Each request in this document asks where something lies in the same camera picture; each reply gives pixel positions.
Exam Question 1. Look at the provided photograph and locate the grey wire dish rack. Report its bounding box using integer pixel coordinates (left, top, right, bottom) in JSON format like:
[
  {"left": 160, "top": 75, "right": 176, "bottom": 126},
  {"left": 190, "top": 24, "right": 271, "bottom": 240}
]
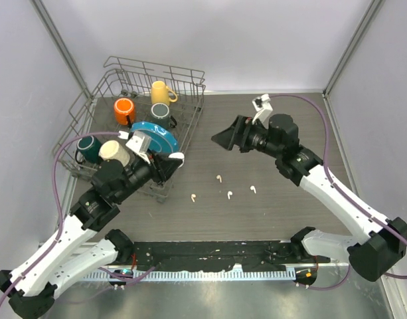
[{"left": 51, "top": 55, "right": 206, "bottom": 205}]

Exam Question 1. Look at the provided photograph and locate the orange mug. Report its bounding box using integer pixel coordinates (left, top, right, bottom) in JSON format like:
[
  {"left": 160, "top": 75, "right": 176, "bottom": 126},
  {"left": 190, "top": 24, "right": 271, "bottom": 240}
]
[{"left": 114, "top": 98, "right": 135, "bottom": 126}]

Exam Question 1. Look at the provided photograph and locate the dark green mug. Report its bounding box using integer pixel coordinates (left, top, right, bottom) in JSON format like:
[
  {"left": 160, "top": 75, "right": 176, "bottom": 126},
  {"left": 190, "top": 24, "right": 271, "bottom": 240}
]
[{"left": 74, "top": 136, "right": 102, "bottom": 164}]

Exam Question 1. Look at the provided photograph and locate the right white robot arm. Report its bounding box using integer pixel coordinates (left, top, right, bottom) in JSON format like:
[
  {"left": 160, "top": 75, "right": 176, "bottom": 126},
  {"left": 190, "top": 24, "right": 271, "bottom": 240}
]
[{"left": 211, "top": 114, "right": 407, "bottom": 282}]

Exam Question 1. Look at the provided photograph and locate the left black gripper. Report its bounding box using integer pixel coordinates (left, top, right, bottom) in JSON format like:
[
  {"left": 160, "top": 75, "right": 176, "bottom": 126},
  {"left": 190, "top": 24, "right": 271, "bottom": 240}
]
[{"left": 116, "top": 148, "right": 183, "bottom": 203}]

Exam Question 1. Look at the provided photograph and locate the white slotted cable duct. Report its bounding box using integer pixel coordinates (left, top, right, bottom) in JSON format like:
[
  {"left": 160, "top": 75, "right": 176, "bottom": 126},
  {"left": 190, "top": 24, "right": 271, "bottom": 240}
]
[{"left": 83, "top": 269, "right": 296, "bottom": 282}]

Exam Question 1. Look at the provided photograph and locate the grey mug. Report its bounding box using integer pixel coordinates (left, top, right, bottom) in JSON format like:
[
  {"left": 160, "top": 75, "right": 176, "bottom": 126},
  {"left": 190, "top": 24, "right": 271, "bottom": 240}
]
[{"left": 149, "top": 103, "right": 177, "bottom": 130}]

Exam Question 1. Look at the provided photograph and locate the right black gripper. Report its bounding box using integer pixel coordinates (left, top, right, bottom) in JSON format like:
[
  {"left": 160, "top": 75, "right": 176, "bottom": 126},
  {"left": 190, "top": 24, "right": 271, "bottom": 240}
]
[{"left": 211, "top": 116, "right": 282, "bottom": 160}]

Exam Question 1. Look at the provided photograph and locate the blue ceramic plate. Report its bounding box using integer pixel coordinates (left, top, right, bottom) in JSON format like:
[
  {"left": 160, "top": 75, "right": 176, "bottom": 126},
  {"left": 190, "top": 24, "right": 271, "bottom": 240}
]
[{"left": 130, "top": 122, "right": 179, "bottom": 154}]

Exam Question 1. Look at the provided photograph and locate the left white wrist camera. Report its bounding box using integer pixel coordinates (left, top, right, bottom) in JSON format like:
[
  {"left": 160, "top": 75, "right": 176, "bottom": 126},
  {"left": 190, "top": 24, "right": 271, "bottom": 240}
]
[{"left": 125, "top": 130, "right": 151, "bottom": 164}]

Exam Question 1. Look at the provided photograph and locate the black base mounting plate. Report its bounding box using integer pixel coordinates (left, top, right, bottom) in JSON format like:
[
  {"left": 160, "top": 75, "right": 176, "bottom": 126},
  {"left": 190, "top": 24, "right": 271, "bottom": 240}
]
[{"left": 111, "top": 241, "right": 331, "bottom": 272}]

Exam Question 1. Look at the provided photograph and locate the yellow mug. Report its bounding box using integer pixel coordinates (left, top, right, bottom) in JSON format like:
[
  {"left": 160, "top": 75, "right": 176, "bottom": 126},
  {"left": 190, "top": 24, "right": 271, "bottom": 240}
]
[{"left": 151, "top": 80, "right": 178, "bottom": 106}]

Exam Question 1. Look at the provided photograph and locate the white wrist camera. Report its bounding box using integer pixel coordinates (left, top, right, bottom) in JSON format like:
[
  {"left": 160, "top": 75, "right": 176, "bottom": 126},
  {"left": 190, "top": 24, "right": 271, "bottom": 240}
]
[
  {"left": 125, "top": 130, "right": 151, "bottom": 164},
  {"left": 252, "top": 94, "right": 273, "bottom": 124}
]

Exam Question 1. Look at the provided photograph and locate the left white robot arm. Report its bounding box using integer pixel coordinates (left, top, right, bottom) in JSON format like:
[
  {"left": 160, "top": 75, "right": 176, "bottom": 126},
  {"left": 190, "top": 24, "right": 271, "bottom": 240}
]
[{"left": 0, "top": 152, "right": 185, "bottom": 318}]

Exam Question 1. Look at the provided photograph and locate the cream textured cup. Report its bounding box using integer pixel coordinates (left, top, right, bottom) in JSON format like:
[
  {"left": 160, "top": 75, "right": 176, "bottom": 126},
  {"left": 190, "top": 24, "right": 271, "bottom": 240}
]
[{"left": 99, "top": 140, "right": 130, "bottom": 167}]

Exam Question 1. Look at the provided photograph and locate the white earbud charging case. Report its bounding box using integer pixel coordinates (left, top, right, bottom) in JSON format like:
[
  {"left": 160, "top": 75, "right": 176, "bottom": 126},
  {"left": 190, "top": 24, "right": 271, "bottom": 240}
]
[{"left": 169, "top": 152, "right": 185, "bottom": 160}]

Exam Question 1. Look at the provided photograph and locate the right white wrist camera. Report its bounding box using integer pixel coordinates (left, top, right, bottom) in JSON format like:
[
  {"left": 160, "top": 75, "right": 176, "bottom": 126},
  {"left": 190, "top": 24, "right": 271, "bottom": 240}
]
[{"left": 252, "top": 94, "right": 273, "bottom": 124}]

